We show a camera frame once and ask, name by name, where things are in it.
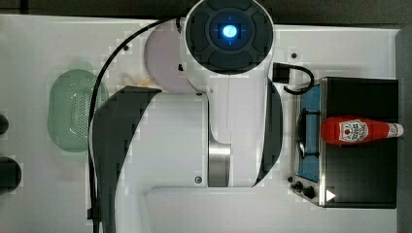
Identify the black round stand lower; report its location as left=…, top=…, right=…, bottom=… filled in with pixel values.
left=0, top=156, right=21, bottom=195

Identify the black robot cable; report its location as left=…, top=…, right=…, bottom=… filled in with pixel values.
left=86, top=17, right=183, bottom=233

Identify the black round stand upper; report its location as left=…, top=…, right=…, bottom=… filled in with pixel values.
left=0, top=115, right=9, bottom=135

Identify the lilac round plate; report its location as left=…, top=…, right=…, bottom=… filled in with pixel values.
left=144, top=20, right=194, bottom=93

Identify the yellow toy chicken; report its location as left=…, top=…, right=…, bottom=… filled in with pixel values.
left=116, top=76, right=154, bottom=91

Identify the black round stand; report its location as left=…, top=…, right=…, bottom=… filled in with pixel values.
left=0, top=115, right=9, bottom=135
left=0, top=156, right=21, bottom=195

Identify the black toaster oven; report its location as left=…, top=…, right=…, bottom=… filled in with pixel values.
left=289, top=77, right=398, bottom=209

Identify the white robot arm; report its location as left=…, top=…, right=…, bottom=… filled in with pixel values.
left=88, top=0, right=283, bottom=233

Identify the red ketchup bottle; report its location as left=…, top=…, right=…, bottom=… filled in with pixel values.
left=320, top=116, right=404, bottom=146

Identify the green perforated colander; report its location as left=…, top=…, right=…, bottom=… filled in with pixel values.
left=48, top=62, right=97, bottom=152

